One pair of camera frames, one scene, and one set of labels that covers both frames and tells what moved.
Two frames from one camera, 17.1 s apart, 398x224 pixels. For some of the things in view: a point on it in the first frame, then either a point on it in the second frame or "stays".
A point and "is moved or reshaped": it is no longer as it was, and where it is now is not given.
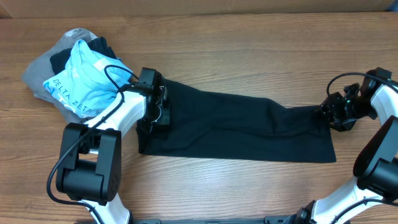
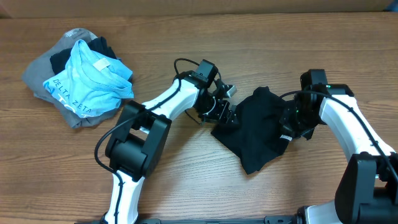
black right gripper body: x=344 y=112 -> x=300 y=121
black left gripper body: x=159 y=117 -> x=214 y=109
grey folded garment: x=40 y=71 stays
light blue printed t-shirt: x=90 y=82 stays
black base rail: x=269 y=220 stays
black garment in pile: x=58 y=61 stays
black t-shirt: x=207 y=123 is moved or reshaped
